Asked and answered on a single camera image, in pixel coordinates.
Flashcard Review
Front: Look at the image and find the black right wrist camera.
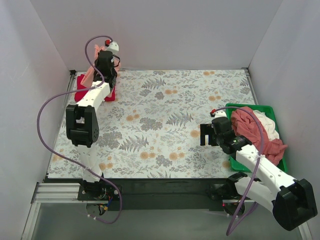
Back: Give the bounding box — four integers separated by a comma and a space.
211, 116, 233, 137

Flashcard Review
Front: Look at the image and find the white t shirt in tray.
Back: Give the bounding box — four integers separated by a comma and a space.
253, 110, 280, 141

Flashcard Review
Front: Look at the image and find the aluminium frame rail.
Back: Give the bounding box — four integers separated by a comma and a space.
20, 181, 313, 240

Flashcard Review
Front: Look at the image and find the salmon pink t shirt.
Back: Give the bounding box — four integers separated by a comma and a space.
80, 40, 121, 90

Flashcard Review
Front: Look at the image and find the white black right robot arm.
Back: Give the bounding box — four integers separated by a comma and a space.
200, 118, 318, 231

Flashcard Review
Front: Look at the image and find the floral patterned table mat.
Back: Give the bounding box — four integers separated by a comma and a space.
46, 69, 259, 179

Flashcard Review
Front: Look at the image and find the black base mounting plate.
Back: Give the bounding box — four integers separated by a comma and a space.
77, 178, 240, 211

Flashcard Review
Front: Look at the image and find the green plastic tray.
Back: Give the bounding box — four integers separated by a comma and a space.
225, 103, 288, 173

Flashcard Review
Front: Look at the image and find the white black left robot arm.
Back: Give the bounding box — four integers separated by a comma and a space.
65, 80, 112, 184

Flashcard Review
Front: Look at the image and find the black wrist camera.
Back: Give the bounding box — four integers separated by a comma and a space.
94, 50, 115, 73
211, 116, 233, 137

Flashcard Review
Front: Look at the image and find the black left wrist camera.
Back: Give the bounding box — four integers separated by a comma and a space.
94, 50, 115, 73

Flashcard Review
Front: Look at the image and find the dusty rose t shirt in tray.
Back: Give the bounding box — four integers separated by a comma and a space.
230, 106, 288, 166

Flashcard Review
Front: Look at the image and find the folded red t shirt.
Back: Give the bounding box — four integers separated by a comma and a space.
74, 74, 116, 103

